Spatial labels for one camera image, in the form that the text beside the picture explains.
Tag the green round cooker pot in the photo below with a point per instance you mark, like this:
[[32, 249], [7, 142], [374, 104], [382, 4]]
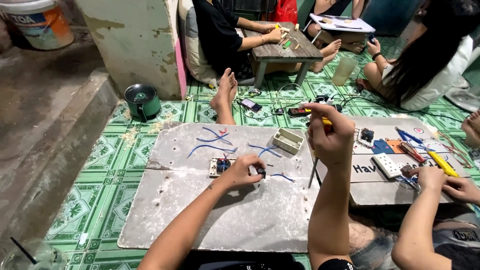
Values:
[[142, 100]]

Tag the red plastic bag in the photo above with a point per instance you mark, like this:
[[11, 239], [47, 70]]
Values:
[[285, 10]]

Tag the person's left hand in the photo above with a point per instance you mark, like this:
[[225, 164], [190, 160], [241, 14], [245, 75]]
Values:
[[240, 173]]

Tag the clear plastic cup with straw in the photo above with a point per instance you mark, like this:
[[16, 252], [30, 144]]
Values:
[[33, 257]]

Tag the person's right hand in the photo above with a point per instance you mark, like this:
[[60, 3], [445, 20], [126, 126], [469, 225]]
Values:
[[333, 140]]

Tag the white socket faceplate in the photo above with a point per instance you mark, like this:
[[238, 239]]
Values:
[[386, 165]]

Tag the white orange paint bucket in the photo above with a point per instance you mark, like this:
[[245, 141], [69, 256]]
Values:
[[39, 24]]

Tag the wooden low table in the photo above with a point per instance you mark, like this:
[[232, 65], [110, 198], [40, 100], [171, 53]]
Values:
[[288, 52]]

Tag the white fan base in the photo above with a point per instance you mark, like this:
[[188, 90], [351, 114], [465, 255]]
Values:
[[464, 99]]

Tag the small black switch module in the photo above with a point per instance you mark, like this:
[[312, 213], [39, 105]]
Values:
[[261, 173]]

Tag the grey worn low table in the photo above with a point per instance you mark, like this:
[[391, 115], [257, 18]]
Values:
[[210, 210]]

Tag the black smartphone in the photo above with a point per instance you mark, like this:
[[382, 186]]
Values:
[[251, 104]]

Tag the green flat marker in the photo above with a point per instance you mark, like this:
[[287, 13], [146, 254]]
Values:
[[287, 44]]

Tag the person's black shorts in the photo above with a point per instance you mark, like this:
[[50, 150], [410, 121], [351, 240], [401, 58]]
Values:
[[243, 264]]

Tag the cartoon print low table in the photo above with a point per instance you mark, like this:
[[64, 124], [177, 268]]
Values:
[[378, 187]]

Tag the yellow utility knife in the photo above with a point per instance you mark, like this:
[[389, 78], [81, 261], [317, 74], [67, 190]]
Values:
[[442, 164]]

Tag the dark smartphone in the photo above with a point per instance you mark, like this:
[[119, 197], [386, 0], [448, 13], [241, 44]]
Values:
[[371, 38]]

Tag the white folding lap table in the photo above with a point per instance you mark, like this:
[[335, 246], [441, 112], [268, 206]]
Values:
[[343, 24]]

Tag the grey beige cushion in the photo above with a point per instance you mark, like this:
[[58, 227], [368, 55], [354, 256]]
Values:
[[193, 52]]

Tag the translucent plastic jug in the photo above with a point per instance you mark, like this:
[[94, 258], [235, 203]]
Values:
[[344, 71]]

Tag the beige plastic wall box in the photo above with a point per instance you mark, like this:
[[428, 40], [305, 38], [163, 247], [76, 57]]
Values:
[[288, 140]]

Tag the black red power strip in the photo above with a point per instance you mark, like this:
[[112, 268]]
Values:
[[298, 111]]

